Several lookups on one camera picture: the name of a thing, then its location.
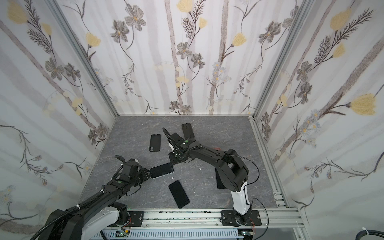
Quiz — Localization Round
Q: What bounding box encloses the black phone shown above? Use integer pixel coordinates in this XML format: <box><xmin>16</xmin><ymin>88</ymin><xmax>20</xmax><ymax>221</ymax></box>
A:
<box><xmin>182</xmin><ymin>123</ymin><xmax>195</xmax><ymax>139</ymax></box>
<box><xmin>150</xmin><ymin>162</ymin><xmax>174</xmax><ymax>179</ymax></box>
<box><xmin>169</xmin><ymin>181</ymin><xmax>190</xmax><ymax>209</ymax></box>
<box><xmin>215</xmin><ymin>169</ymin><xmax>226</xmax><ymax>189</ymax></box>

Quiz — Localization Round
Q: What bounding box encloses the black phone case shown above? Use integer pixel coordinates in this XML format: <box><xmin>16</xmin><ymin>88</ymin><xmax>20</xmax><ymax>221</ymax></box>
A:
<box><xmin>149</xmin><ymin>134</ymin><xmax>161</xmax><ymax>152</ymax></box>

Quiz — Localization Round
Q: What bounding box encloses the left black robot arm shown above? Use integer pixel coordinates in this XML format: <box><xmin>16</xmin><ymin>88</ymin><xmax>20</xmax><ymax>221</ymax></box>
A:
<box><xmin>31</xmin><ymin>155</ymin><xmax>151</xmax><ymax>240</ymax></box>

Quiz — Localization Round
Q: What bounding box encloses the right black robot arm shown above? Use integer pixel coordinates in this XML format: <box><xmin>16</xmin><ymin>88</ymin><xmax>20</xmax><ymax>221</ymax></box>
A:
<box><xmin>163</xmin><ymin>128</ymin><xmax>258</xmax><ymax>227</ymax></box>

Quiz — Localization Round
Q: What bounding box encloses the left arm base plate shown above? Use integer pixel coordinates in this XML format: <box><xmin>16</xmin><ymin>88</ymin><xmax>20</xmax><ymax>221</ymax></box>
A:
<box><xmin>124</xmin><ymin>211</ymin><xmax>144</xmax><ymax>227</ymax></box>

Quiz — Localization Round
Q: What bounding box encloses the white slotted cable duct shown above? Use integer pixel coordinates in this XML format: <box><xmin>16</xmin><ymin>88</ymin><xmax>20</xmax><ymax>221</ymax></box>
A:
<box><xmin>103</xmin><ymin>229</ymin><xmax>243</xmax><ymax>240</ymax></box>

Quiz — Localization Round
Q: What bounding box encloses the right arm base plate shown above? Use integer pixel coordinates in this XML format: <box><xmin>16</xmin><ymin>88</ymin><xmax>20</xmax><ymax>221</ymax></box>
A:
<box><xmin>220</xmin><ymin>210</ymin><xmax>262</xmax><ymax>227</ymax></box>

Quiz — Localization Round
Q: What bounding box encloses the black cable lower right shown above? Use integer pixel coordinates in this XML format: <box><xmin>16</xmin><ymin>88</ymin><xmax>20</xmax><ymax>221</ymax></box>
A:
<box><xmin>355</xmin><ymin>228</ymin><xmax>384</xmax><ymax>240</ymax></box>

